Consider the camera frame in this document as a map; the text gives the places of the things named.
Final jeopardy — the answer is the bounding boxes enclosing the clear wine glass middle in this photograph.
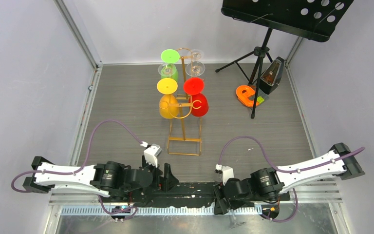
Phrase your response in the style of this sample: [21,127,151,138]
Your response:
[185,61,206,77]

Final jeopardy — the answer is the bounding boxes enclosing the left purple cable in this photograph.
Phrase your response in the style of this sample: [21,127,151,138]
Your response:
[11,118,146,223]

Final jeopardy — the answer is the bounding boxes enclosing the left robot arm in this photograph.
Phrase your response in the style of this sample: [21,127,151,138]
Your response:
[22,156,179,202]

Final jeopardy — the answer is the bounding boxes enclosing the clear wine glass back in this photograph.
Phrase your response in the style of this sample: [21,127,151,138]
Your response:
[188,49,204,61]

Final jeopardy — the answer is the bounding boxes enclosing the yellow wine glass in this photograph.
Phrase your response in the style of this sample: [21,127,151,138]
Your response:
[157,78,179,119]

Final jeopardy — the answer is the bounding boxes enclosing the green toy brick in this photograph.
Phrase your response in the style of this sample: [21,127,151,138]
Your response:
[256,96,265,105]

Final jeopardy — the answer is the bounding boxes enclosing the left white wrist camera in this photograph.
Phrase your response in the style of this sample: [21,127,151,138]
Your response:
[140,141,162,168]

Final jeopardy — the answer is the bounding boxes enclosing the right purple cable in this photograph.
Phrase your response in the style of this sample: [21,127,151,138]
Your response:
[217,136,366,224]

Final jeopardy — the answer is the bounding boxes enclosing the clear wine glass left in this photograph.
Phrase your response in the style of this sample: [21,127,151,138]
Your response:
[158,63,177,78]

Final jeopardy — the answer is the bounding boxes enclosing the black music stand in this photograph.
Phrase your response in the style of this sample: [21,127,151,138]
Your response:
[215,0,355,119]

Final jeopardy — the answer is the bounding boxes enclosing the black metronome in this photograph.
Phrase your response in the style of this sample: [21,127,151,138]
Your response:
[260,57,285,95]

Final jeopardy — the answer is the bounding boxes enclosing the clear wine glass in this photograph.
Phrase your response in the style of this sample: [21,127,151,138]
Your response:
[229,209,246,229]
[188,49,204,61]
[158,63,177,78]
[185,61,206,77]

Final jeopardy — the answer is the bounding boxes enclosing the purple cable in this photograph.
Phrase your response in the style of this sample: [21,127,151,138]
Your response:
[11,118,146,223]
[217,136,366,224]

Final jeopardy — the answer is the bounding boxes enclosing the orange toy track piece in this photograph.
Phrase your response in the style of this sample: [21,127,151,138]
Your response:
[236,85,258,108]

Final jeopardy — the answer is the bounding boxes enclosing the red wine glass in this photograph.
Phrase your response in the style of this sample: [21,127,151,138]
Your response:
[183,77,209,117]

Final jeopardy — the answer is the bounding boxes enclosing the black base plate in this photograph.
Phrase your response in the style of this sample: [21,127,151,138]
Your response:
[128,182,290,210]

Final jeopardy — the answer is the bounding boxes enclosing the green wine glass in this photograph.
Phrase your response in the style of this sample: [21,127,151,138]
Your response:
[160,49,180,82]

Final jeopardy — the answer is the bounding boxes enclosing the clear wine glass front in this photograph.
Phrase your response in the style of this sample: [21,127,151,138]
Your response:
[229,209,246,229]

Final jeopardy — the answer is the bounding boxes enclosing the gold wire glass rack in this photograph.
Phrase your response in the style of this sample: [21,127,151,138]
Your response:
[167,48,202,156]

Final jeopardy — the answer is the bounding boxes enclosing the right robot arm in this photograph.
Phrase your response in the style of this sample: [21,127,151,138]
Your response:
[214,143,365,215]

